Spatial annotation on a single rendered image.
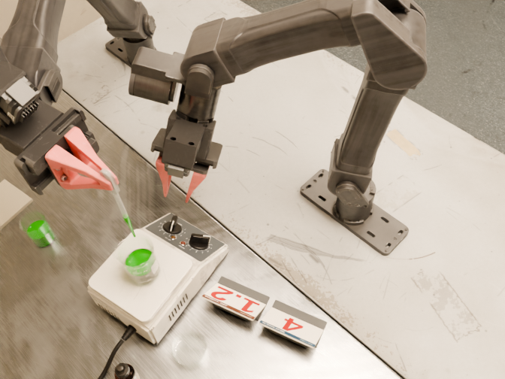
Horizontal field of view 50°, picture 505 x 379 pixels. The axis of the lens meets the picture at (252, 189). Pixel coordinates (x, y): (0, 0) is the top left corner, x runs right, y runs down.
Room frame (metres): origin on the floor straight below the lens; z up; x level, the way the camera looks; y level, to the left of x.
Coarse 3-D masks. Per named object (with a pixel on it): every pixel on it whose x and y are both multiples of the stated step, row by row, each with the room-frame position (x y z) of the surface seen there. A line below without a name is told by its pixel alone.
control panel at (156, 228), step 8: (168, 216) 0.52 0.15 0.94; (152, 224) 0.49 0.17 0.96; (160, 224) 0.49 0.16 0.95; (184, 224) 0.50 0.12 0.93; (152, 232) 0.47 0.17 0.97; (160, 232) 0.47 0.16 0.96; (184, 232) 0.48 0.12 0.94; (192, 232) 0.48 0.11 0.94; (200, 232) 0.48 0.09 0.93; (168, 240) 0.45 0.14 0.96; (176, 240) 0.45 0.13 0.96; (184, 240) 0.46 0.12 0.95; (216, 240) 0.47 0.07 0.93; (184, 248) 0.44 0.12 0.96; (192, 248) 0.44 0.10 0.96; (208, 248) 0.44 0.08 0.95; (216, 248) 0.44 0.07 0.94; (192, 256) 0.42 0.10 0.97; (200, 256) 0.42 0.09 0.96
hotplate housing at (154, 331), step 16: (160, 240) 0.45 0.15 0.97; (208, 256) 0.42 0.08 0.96; (224, 256) 0.44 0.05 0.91; (192, 272) 0.39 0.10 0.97; (208, 272) 0.41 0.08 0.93; (192, 288) 0.37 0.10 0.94; (96, 304) 0.37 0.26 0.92; (112, 304) 0.34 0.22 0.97; (176, 304) 0.34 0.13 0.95; (128, 320) 0.32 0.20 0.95; (160, 320) 0.31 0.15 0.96; (128, 336) 0.31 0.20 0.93; (144, 336) 0.31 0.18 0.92; (160, 336) 0.31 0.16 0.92
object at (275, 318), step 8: (272, 312) 0.34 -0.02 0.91; (264, 320) 0.32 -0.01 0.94; (272, 320) 0.32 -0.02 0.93; (280, 320) 0.32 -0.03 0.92; (288, 320) 0.32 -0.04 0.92; (296, 320) 0.32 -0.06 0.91; (280, 328) 0.30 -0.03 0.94; (288, 328) 0.30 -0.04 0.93; (296, 328) 0.31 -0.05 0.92; (304, 328) 0.31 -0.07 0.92; (312, 328) 0.31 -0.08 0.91; (304, 336) 0.29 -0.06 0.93; (312, 336) 0.29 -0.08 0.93
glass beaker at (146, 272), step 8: (128, 240) 0.40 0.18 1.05; (136, 240) 0.41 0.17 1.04; (144, 240) 0.41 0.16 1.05; (120, 248) 0.39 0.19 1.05; (128, 248) 0.40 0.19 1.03; (136, 248) 0.41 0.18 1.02; (152, 248) 0.38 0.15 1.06; (120, 256) 0.38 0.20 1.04; (152, 256) 0.38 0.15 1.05; (128, 264) 0.36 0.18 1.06; (136, 264) 0.36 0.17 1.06; (144, 264) 0.36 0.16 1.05; (152, 264) 0.37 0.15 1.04; (128, 272) 0.36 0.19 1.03; (136, 272) 0.36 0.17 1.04; (144, 272) 0.36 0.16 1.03; (152, 272) 0.37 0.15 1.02; (160, 272) 0.38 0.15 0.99; (136, 280) 0.36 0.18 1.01; (144, 280) 0.36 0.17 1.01; (152, 280) 0.36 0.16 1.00
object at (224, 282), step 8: (224, 280) 0.40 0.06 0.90; (232, 280) 0.40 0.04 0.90; (232, 288) 0.39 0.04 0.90; (240, 288) 0.39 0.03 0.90; (248, 288) 0.39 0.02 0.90; (248, 296) 0.37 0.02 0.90; (256, 296) 0.37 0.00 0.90; (264, 296) 0.37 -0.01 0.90; (216, 304) 0.35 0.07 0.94; (264, 304) 0.36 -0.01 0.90; (232, 312) 0.34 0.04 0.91; (248, 320) 0.33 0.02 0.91
